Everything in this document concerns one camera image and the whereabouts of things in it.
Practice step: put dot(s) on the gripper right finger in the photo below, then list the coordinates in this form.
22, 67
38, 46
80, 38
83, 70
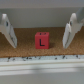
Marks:
70, 30

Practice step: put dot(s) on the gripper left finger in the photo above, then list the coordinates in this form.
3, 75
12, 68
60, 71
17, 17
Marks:
8, 30

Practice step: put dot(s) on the pink block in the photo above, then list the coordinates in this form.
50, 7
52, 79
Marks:
41, 40

